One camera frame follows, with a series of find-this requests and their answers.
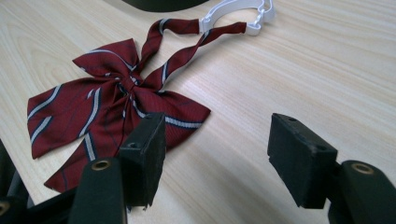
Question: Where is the dark red striped bow tie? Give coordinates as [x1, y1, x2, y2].
[26, 0, 276, 193]

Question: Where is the dark rounded object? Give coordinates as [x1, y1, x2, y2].
[121, 0, 209, 13]

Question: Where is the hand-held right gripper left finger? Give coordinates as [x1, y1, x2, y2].
[67, 112, 167, 224]

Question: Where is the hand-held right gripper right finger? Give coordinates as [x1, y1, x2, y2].
[266, 112, 396, 224]

